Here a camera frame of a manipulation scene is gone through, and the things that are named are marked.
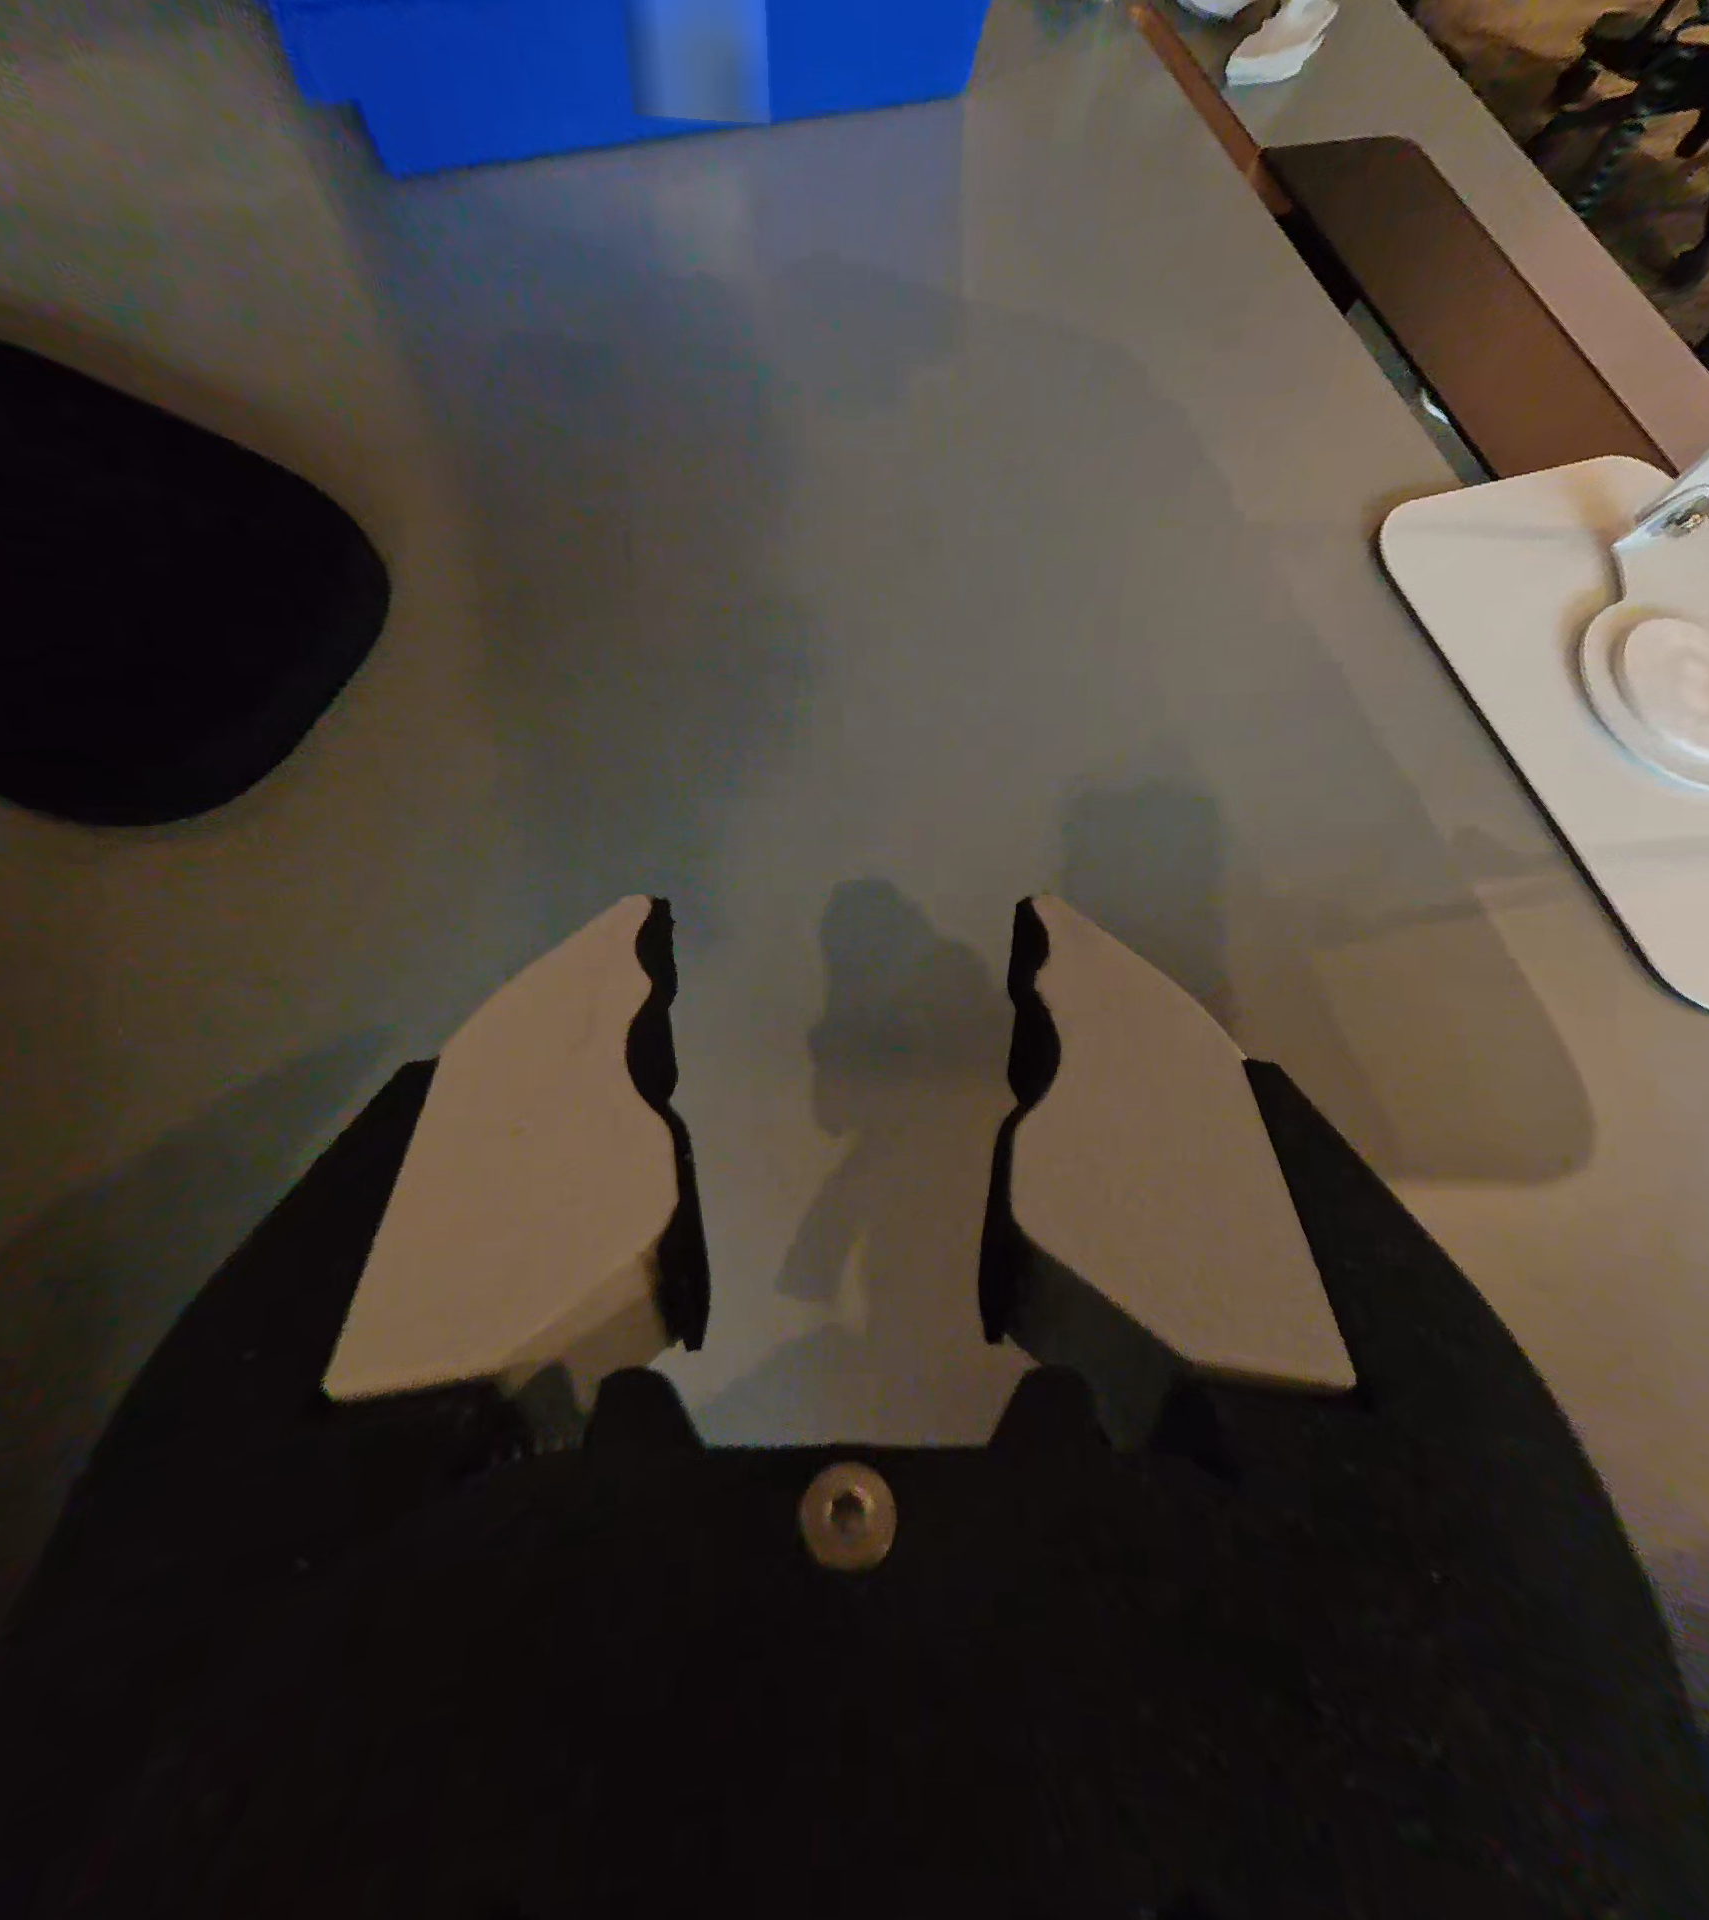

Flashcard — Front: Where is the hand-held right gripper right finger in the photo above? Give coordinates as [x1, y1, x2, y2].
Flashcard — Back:
[981, 894, 1363, 1400]

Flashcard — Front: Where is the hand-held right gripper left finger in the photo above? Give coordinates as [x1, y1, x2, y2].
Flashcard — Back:
[325, 894, 712, 1405]

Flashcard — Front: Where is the blue bin with white label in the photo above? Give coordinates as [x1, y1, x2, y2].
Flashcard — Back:
[266, 0, 994, 181]

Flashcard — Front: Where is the black honeycomb rubber pad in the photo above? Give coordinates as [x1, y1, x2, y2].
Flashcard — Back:
[0, 322, 396, 835]

